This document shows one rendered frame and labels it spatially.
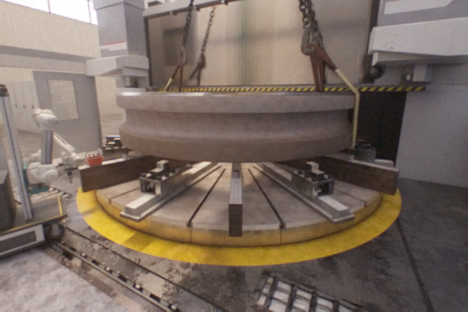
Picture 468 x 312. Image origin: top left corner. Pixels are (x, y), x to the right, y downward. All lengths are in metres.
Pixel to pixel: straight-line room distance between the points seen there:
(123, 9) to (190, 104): 4.24
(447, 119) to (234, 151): 4.23
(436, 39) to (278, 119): 2.02
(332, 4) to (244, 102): 3.53
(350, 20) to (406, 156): 3.04
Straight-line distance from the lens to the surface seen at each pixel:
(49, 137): 3.10
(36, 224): 3.49
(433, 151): 5.81
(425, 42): 3.64
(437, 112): 5.69
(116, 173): 4.04
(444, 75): 4.67
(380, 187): 3.99
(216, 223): 2.70
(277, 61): 5.69
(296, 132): 3.23
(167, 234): 3.04
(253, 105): 2.79
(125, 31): 6.58
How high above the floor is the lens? 1.79
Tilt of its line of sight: 12 degrees down
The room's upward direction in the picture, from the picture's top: straight up
